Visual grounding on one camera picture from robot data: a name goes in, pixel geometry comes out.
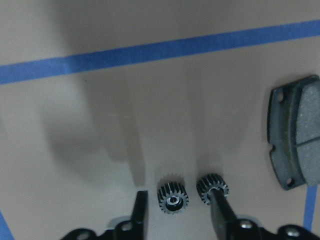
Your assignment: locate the black bearing gear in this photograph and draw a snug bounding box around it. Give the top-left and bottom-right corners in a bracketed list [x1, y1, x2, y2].
[157, 181, 189, 215]
[196, 173, 229, 205]

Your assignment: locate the grey brake pad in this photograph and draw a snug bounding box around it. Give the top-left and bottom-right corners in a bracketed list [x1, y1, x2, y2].
[267, 75, 320, 191]

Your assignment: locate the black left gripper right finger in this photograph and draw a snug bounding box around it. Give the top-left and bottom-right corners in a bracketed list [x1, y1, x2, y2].
[208, 187, 263, 240]

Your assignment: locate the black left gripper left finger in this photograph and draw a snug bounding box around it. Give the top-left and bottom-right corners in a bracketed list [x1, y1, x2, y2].
[113, 190, 148, 240]

